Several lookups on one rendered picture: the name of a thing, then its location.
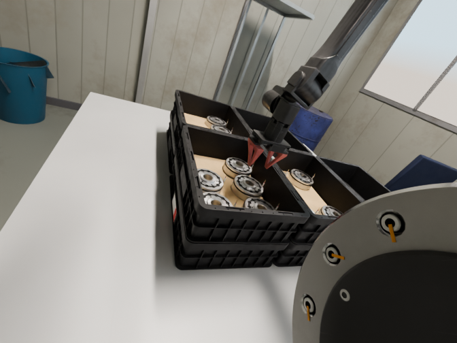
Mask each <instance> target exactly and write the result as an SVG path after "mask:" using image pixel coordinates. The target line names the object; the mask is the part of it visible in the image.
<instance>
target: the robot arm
mask: <svg viewBox="0 0 457 343"><path fill-rule="evenodd" d="M388 1H389V0H355V1H354V2H353V4H352V5H351V7H350V8H349V10H348V11H347V12H346V13H345V15H344V16H343V18H342V19H341V20H340V22H339V23H338V25H337V26H336V27H335V29H334V30H333V32H332V33H331V34H330V35H329V37H328V38H327V40H326V41H325V42H324V43H323V45H322V46H321V47H320V49H319V50H318V51H317V52H316V53H315V54H314V55H313V56H311V57H310V58H309V60H308V61H307V62H306V64H305V65H302V66H300V67H299V69H298V70H297V71H296V72H295V73H293V75H292V76H291V77H290V79H289V80H288V81H287V85H286V86H285V87H281V86H278V85H275V86H274V87H273V89H271V90H268V91H267V92H266V93H265V94H264V95H263V98H262V104H263V106H264V107H265V108H267V109H268V111H270V113H272V114H273V115H272V117H271V119H270V121H269V123H268V125H267V127H266V129H265V131H264V132H263V131H258V130H255V129H254V130H253V132H252V135H253V136H252V135H250V136H249V138H248V165H249V166H251V165H252V164H253V163H254V162H255V160H257V158H258V157H259V156H260V155H261V154H262V153H263V151H264V150H263V149H262V148H261V147H260V145H261V144H266V145H267V146H266V148H267V149H268V150H269V153H268V155H267V159H266V162H265V168H266V169H268V168H269V167H271V166H272V165H273V164H275V163H277V162H278V161H280V160H282V159H283V158H285V157H287V155H288V151H287V150H290V147H291V145H290V144H289V143H288V142H286V141H285V140H284V137H285V135H286V134H287V132H288V130H289V128H290V126H291V124H292V123H293V121H294V119H295V117H296V116H297V114H298V112H299V110H300V109H301V107H300V105H301V106H302V107H304V108H305V109H306V110H308V109H309V108H310V107H311V106H312V105H313V104H314V103H315V102H316V101H317V100H319V98H321V96H322V95H323V94H324V92H325V91H326V90H327V88H328V87H329V86H330V84H329V83H330V81H331V80H332V79H333V78H334V76H335V75H336V73H337V70H338V68H339V67H340V65H341V64H342V62H343V60H344V59H345V57H346V56H347V55H348V53H349V52H350V50H351V49H352V48H353V47H354V46H355V44H356V43H357V41H358V40H359V39H360V38H361V36H362V35H363V34H364V32H365V31H366V30H367V29H368V27H369V26H370V24H371V23H372V22H373V21H374V20H375V18H376V17H377V15H378V14H379V13H380V12H381V10H382V9H383V8H384V6H385V5H386V4H387V2H388ZM297 103H299V104H300V105H298V104H297ZM253 149H254V154H253V157H252V152H253ZM286 149H287V150H286ZM274 152H276V154H277V156H276V157H275V158H274V160H272V161H271V162H270V159H271V157H272V156H273V153H274ZM269 162H270V163H269Z"/></svg>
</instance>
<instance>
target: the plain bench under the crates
mask: <svg viewBox="0 0 457 343"><path fill-rule="evenodd" d="M170 113H171V112H170V111H167V110H162V109H159V108H153V107H150V106H147V105H142V104H139V103H134V102H131V101H125V100H122V99H117V98H114V97H109V96H106V95H101V94H97V93H92V92H90V94H89V95H88V96H87V98H86V100H85V102H84V103H83V104H82V106H81V108H80V109H79V110H78V113H77V114H76V115H75V117H74V118H73V120H72V121H71V123H70V125H69V126H68V128H67V129H66V131H65V132H64V134H63V136H62V137H61V139H60V140H59V141H58V143H57V145H56V146H55V148H54V150H53V151H52V152H51V154H50V156H49V157H48V159H47V160H46V162H45V163H44V165H43V166H42V168H41V169H40V171H39V173H38V174H37V175H36V177H35V179H34V181H33V182H32V183H31V185H30V187H29V188H28V189H27V191H26V193H25V194H24V196H23V197H22V199H21V200H20V202H19V204H18V205H17V206H16V208H15V210H14V211H13V212H12V215H11V216H10V217H9V219H8V220H7V222H6V224H5V225H4V227H3V228H2V230H1V231H0V343H293V342H292V309H293V302H294V292H295V289H296V285H297V279H298V277H299V272H300V270H301V266H295V267H277V266H275V265H274V264H273V262H272V266H271V267H257V268H237V269H198V270H179V269H178V268H177V267H176V266H175V255H174V244H173V223H172V213H171V192H170V181H169V177H170V175H173V174H170V173H169V160H168V150H167V129H168V128H169V122H170Z"/></svg>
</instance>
